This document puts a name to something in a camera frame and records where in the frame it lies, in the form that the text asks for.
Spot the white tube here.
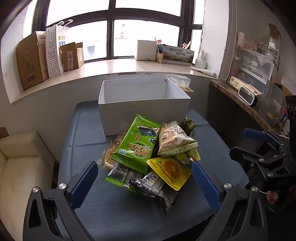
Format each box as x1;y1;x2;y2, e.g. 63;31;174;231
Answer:
189;67;216;78

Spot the white digital clock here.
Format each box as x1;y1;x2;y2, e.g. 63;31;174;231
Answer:
238;85;263;107

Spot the large cardboard box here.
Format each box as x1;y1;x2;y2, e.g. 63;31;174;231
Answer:
16;32;49;91

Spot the beige snack packet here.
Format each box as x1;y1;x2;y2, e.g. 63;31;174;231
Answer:
157;119;199;157

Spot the blue fabric mat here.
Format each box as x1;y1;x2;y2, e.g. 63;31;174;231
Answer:
55;101;250;241

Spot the yellow snack packet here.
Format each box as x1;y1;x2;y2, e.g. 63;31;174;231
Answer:
146;157;192;191

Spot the yellow-green snack packet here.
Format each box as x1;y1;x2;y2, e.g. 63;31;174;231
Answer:
173;148;201;165

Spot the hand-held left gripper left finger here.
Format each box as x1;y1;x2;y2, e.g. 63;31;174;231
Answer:
23;161;99;241

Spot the small cardboard box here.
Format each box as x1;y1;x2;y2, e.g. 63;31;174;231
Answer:
60;42;85;72

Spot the clear drawer organizer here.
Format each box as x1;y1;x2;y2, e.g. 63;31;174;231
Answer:
235;49;274;87

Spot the printed landscape carton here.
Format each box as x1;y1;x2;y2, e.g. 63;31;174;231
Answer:
161;45;195;66

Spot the white storage box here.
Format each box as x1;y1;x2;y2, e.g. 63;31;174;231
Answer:
98;77;192;136

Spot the black window frame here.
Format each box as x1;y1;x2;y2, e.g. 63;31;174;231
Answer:
32;0;205;62

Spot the clear plastic container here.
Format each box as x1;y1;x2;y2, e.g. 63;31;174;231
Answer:
258;79;289;128

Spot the yellow white tissue box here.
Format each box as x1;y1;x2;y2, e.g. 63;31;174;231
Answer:
230;76;246;91

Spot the person's right hand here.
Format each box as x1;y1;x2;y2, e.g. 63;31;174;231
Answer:
266;191;281;206

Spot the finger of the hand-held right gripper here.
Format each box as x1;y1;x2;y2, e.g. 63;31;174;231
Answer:
243;128;289;154
229;146;289;184

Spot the small dark green packet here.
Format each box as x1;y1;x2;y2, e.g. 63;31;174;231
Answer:
180;117;196;137

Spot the white paper bag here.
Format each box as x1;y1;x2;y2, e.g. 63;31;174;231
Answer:
55;20;74;70

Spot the white plastic bottle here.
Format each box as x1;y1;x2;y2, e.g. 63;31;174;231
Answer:
195;50;207;69

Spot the pink white packet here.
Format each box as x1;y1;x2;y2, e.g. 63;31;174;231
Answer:
237;32;258;52

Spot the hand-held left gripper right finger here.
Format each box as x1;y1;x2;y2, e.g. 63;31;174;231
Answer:
191;161;270;241

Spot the green seaweed snack packet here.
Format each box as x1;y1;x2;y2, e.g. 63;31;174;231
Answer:
111;113;162;174

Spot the wooden side shelf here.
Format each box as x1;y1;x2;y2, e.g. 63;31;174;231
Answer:
210;80;289;137

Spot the orange bread packet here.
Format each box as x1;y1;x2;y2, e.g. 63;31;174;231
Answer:
97;131;127;171

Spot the cream sofa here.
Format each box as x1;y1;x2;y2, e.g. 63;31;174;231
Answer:
0;132;56;232

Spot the soft tissue pack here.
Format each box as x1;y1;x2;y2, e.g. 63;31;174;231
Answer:
165;75;194;98

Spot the green barcode snack packet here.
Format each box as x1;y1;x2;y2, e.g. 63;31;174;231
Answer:
105;162;148;193

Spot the black grey snack packet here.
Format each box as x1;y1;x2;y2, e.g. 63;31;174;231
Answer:
129;171;178;215

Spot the white foam box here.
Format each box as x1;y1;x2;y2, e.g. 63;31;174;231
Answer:
135;40;159;61

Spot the white hanging cable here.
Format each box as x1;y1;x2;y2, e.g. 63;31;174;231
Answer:
221;0;238;81

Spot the dotted paper bag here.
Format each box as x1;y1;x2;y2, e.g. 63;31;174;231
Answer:
45;24;64;78

